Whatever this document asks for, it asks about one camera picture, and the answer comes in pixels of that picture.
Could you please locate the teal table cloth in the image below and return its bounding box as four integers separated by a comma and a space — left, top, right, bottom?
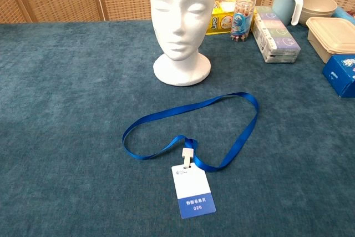
0, 19, 355, 237

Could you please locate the light blue mug white handle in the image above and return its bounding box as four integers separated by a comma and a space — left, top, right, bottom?
272, 0, 303, 26

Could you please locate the pastel tissue multipack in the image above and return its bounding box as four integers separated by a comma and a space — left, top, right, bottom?
251, 6, 302, 64

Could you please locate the white foam mannequin head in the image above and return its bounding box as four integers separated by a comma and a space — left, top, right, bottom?
149, 0, 217, 86

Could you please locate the blue cookie box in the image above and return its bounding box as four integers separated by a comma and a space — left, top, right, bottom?
322, 54, 355, 98

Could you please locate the clear snack jar blue label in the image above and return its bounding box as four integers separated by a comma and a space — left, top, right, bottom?
230, 0, 256, 43

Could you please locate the blue lanyard with badge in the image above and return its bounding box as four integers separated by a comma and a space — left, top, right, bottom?
122, 91, 260, 220

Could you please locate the beige lidded lunch box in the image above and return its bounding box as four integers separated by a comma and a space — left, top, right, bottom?
306, 17, 355, 64

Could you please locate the blue plastic roll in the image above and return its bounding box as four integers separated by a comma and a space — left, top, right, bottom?
332, 8, 355, 26

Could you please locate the beige bowl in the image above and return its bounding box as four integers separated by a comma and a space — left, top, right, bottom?
300, 0, 338, 26

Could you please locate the yellow biscuit box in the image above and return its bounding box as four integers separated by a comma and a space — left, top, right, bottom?
205, 0, 257, 36

